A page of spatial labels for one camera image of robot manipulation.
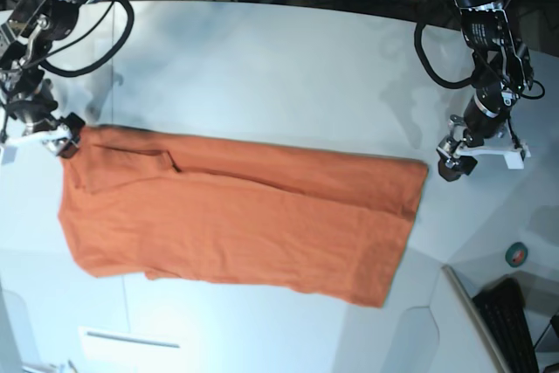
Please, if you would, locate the orange t-shirt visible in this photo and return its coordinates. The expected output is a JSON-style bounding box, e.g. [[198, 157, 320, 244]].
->
[[59, 126, 428, 307]]

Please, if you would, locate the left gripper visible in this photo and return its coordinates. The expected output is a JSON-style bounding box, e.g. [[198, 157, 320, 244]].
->
[[437, 47, 545, 182]]

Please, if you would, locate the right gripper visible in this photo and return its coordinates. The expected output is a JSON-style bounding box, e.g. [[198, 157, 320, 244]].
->
[[1, 14, 86, 165]]

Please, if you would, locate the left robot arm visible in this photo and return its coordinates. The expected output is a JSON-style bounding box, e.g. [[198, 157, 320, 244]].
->
[[414, 0, 546, 182]]

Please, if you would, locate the green tape roll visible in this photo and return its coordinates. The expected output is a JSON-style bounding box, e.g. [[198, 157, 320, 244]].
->
[[505, 242, 528, 268]]

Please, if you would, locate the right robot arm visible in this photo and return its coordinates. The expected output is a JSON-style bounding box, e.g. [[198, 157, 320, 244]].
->
[[1, 0, 135, 164]]

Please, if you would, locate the black keyboard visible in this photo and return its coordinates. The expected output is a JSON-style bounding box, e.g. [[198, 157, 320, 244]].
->
[[473, 277, 539, 373]]

